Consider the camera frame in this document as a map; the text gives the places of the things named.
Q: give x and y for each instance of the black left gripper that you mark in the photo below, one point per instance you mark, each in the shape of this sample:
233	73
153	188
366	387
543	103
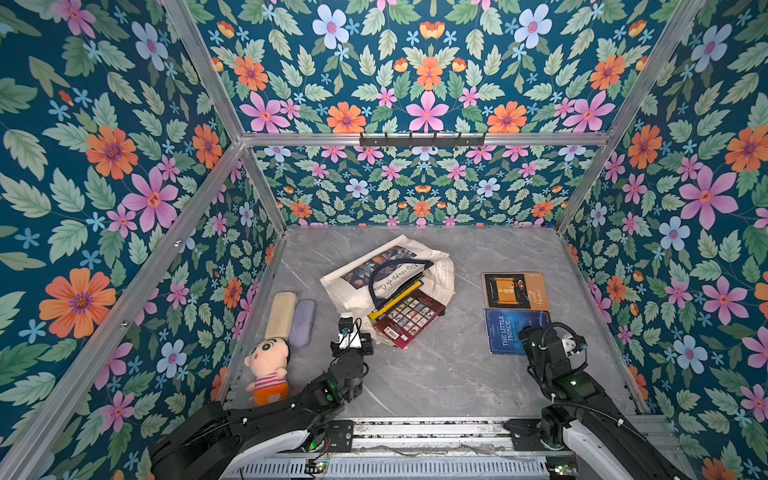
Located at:
365	350

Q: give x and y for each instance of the cream canvas tote bag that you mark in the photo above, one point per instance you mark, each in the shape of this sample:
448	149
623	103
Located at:
365	283

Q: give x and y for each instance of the dark red stamp book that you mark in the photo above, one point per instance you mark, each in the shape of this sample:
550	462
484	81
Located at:
408	317

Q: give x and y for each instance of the blue Little Prince book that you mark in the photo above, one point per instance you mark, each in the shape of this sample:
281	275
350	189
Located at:
504	327

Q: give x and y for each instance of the brown cover book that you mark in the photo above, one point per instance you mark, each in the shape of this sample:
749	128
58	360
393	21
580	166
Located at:
516	291

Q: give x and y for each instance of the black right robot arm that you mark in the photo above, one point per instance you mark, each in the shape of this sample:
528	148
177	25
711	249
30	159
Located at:
581	416

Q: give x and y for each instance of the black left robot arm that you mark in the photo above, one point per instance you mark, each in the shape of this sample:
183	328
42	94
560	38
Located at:
214	441

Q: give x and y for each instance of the yellow spine book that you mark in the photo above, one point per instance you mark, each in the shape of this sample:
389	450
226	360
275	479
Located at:
401	294

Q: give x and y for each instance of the purple fabric glasses case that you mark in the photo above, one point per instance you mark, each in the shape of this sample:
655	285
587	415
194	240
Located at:
302	324

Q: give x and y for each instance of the beige glasses case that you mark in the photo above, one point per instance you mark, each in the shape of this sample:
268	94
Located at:
281	315

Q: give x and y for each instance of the cartoon boy plush doll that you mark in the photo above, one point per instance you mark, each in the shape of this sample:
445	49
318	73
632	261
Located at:
268	363

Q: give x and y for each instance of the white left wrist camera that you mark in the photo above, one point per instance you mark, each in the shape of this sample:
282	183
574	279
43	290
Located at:
349	332

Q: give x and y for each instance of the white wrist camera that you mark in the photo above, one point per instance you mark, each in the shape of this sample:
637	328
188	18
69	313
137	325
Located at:
349	332
573	345

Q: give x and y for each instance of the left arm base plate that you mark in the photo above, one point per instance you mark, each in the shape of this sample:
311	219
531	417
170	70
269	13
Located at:
335	436

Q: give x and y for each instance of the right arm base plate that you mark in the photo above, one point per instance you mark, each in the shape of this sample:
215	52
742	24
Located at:
526	435

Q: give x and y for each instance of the black hook rail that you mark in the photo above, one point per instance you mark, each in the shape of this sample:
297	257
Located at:
447	141

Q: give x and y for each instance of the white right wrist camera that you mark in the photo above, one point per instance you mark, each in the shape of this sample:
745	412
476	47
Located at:
573	345

